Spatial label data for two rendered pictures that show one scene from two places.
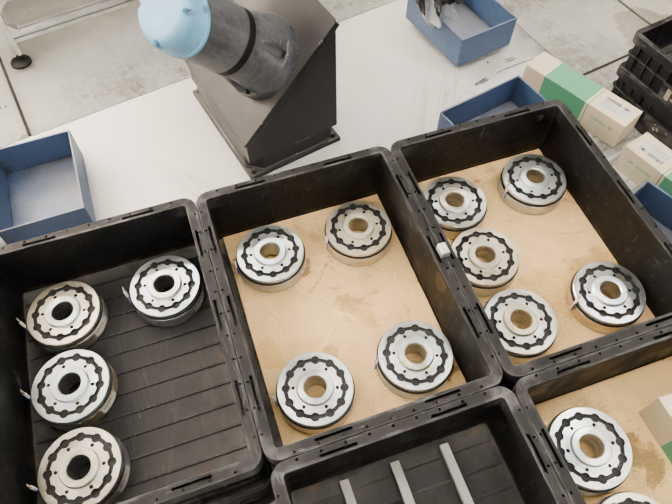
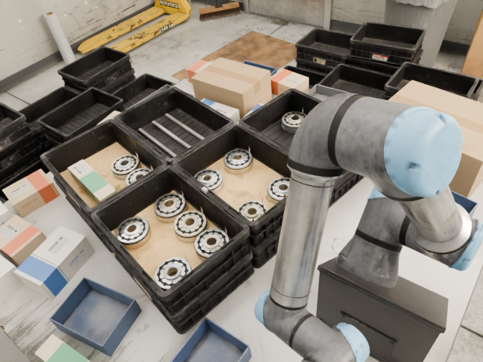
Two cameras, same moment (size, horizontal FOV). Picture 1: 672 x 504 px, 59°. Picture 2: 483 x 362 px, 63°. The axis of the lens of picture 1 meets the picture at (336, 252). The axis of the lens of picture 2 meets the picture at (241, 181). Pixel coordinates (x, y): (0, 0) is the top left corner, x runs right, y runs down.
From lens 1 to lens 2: 1.30 m
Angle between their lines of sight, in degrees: 76
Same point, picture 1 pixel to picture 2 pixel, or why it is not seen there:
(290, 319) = (261, 179)
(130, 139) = (436, 264)
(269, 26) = (359, 250)
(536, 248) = (167, 247)
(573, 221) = (149, 269)
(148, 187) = not seen: hidden behind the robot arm
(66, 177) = not seen: hidden behind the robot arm
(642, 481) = (121, 184)
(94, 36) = not seen: outside the picture
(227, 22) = (366, 212)
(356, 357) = (230, 179)
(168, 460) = (274, 135)
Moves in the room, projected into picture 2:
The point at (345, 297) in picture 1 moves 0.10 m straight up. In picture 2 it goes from (245, 195) to (242, 173)
